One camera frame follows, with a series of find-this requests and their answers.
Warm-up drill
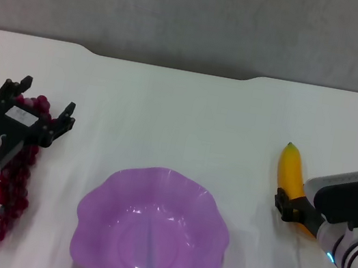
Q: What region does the dark red grape bunch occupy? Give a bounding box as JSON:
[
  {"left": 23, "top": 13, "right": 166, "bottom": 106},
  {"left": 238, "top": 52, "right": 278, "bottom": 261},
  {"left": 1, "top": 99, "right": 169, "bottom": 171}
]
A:
[{"left": 0, "top": 89, "right": 56, "bottom": 256}]

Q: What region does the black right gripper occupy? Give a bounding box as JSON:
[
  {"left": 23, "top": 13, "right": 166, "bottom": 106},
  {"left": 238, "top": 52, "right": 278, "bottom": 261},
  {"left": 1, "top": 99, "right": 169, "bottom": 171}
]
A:
[{"left": 268, "top": 187, "right": 328, "bottom": 239}]

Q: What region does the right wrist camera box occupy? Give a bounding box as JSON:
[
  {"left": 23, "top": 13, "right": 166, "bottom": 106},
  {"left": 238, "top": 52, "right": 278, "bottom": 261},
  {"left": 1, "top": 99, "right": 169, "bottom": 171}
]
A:
[{"left": 299, "top": 159, "right": 358, "bottom": 229}]

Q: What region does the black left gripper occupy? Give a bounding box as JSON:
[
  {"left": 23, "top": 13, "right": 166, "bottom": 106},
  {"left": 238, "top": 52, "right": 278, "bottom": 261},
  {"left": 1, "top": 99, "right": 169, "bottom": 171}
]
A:
[{"left": 0, "top": 70, "right": 82, "bottom": 179}]

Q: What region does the purple wavy translucent plate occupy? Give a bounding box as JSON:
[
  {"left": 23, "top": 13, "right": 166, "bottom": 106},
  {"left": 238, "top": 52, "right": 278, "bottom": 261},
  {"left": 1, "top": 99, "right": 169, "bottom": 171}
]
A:
[{"left": 66, "top": 154, "right": 240, "bottom": 268}]

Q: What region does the yellow banana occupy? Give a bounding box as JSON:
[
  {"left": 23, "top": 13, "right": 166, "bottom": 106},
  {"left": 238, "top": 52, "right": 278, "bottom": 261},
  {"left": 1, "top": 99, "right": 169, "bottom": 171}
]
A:
[{"left": 268, "top": 141, "right": 333, "bottom": 239}]

